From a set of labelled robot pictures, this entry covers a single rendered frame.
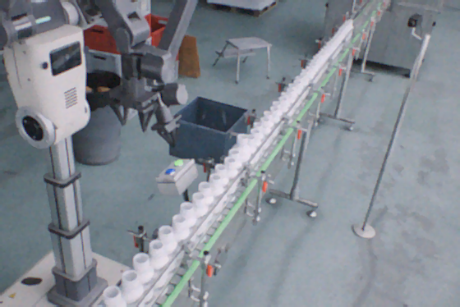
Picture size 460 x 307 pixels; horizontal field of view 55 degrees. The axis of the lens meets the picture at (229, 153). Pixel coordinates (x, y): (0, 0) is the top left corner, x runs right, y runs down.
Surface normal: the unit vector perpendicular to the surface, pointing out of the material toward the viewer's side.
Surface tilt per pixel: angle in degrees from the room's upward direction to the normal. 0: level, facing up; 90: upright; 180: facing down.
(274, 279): 0
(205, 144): 90
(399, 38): 90
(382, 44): 90
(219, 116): 90
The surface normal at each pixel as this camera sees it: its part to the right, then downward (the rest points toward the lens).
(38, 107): -0.41, 0.60
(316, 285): 0.08, -0.85
